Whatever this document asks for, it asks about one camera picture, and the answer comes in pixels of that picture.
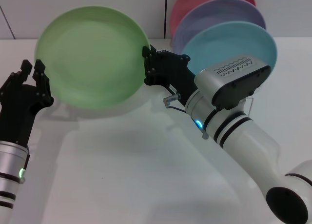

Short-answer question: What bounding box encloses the chrome wire plate rack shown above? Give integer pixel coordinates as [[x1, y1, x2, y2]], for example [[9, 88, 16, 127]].
[[245, 96, 254, 117]]

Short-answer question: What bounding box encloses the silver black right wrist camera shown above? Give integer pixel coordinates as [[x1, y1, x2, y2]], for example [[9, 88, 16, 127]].
[[195, 53, 272, 111]]

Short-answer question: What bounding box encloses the light blue plate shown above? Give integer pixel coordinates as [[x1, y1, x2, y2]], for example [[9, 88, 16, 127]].
[[181, 20, 278, 75]]

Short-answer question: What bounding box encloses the green plate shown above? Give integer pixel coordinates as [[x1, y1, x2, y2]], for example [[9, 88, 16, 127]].
[[34, 5, 150, 111]]

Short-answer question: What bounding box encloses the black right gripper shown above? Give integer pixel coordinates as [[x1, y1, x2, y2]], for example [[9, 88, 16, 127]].
[[141, 44, 198, 105]]

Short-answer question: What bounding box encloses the purple plate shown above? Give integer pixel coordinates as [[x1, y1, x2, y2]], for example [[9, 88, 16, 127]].
[[172, 0, 267, 51]]

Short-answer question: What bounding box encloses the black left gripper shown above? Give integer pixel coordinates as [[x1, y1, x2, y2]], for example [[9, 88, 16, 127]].
[[0, 60, 55, 146]]

